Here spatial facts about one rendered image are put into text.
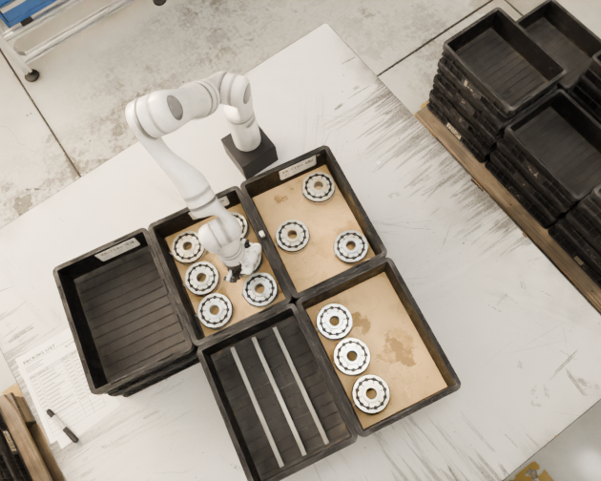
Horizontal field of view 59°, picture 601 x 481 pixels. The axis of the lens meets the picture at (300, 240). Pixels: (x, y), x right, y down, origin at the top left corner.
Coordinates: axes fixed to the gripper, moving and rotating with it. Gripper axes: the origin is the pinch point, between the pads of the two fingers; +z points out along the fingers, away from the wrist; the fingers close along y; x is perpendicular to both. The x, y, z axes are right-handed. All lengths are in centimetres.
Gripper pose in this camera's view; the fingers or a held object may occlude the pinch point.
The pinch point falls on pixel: (240, 267)
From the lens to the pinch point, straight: 160.1
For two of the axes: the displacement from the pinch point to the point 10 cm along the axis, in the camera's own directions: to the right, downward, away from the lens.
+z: 0.6, 3.2, 9.4
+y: -3.4, 9.0, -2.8
